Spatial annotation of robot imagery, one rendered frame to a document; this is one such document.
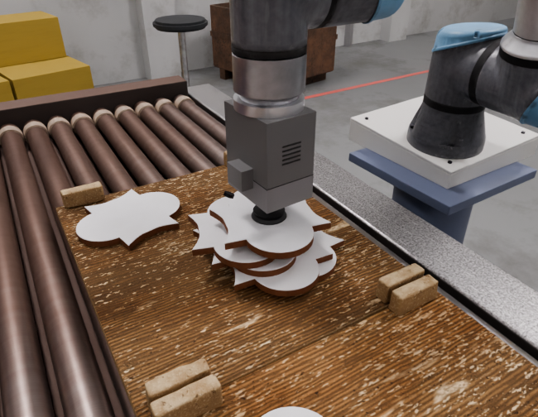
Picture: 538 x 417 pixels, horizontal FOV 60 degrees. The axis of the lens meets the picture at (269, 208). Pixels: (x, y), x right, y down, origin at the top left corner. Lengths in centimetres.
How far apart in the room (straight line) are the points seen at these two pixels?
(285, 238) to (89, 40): 419
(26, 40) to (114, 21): 101
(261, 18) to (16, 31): 349
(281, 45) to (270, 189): 14
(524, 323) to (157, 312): 41
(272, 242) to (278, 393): 16
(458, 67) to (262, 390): 66
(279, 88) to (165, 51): 423
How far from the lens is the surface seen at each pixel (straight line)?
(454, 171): 93
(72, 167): 93
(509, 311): 62
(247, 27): 45
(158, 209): 69
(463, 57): 91
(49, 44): 396
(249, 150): 50
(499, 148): 105
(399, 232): 70
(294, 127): 48
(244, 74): 46
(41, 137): 108
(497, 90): 87
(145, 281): 58
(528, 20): 82
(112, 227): 67
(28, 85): 357
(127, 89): 122
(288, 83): 46
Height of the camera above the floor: 130
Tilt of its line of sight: 32 degrees down
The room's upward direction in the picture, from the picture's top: straight up
